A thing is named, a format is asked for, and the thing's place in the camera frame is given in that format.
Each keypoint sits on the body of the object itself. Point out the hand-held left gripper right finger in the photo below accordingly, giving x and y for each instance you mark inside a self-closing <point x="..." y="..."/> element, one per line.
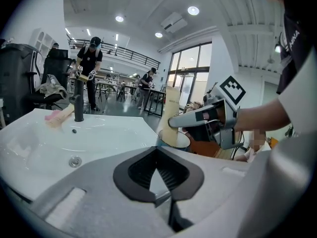
<point x="210" y="195"/>

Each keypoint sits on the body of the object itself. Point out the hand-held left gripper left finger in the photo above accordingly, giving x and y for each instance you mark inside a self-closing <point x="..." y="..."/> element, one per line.
<point x="99" y="195"/>

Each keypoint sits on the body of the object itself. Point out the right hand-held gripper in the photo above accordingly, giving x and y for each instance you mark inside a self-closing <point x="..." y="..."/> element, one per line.
<point x="230" y="90"/>

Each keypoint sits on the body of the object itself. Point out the person's right forearm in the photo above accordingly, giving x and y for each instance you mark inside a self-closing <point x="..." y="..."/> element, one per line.
<point x="262" y="118"/>

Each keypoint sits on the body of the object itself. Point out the metal sink drain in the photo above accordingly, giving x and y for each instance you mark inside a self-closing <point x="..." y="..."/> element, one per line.
<point x="75" y="161"/>

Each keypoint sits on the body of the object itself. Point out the glass door front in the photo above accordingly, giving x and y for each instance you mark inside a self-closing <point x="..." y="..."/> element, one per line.
<point x="189" y="76"/>

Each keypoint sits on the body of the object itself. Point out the black high table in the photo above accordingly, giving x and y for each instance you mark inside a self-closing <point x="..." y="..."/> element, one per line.
<point x="156" y="92"/>

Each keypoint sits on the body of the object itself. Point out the white sink on grey stand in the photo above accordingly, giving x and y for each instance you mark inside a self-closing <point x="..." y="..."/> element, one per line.
<point x="86" y="133"/>

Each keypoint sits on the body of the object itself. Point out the pink sponge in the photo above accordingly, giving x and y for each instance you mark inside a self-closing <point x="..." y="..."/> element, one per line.
<point x="53" y="115"/>

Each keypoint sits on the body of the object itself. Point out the black sink faucet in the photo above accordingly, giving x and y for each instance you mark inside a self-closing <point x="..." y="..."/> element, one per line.
<point x="78" y="100"/>

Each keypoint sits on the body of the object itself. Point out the round ceiling lamp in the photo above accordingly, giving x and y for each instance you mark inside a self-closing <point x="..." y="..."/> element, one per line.
<point x="158" y="35"/>
<point x="193" y="10"/>
<point x="119" y="18"/>

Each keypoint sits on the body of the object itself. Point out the ceiling air conditioner unit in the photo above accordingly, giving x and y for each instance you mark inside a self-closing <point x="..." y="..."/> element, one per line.
<point x="174" y="22"/>

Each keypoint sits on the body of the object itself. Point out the black balcony railing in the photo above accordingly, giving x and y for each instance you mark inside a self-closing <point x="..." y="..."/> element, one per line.
<point x="119" y="52"/>

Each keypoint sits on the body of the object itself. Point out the beige clothes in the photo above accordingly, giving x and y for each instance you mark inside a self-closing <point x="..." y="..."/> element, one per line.
<point x="53" y="88"/>

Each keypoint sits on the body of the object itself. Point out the person's shirt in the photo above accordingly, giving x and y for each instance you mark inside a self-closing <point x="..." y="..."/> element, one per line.
<point x="297" y="71"/>

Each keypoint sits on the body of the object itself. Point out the black office chair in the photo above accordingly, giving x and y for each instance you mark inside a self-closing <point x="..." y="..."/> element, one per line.
<point x="55" y="63"/>

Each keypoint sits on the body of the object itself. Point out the black cabinet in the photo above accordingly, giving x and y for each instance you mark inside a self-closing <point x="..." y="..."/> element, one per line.
<point x="15" y="78"/>

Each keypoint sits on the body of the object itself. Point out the white shelf cabinet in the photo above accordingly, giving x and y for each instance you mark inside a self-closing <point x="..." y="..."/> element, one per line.
<point x="42" y="41"/>

